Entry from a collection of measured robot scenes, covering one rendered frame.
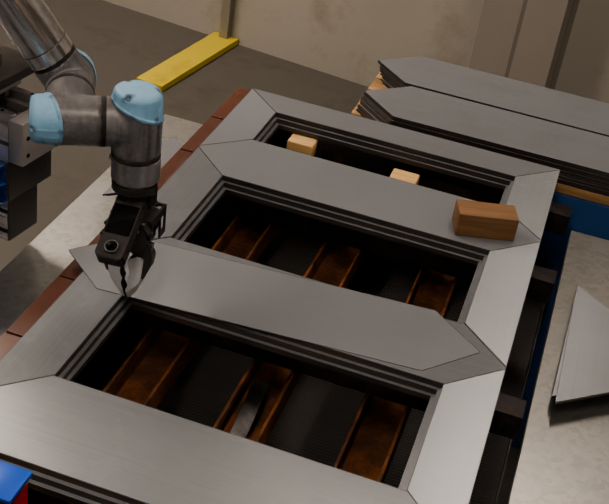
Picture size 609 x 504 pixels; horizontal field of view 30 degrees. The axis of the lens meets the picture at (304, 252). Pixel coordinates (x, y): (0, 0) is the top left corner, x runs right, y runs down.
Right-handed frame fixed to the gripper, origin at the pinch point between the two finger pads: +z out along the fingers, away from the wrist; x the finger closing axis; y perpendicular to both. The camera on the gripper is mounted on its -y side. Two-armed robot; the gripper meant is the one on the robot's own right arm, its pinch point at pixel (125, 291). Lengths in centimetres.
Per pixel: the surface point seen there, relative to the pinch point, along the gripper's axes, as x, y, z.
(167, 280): -1.9, 14.2, 6.1
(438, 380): -52, 9, 7
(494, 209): -52, 60, 2
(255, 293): -17.0, 17.8, 6.4
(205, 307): -10.6, 9.9, 6.3
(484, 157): -46, 92, 7
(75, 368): 2.8, -11.8, 8.2
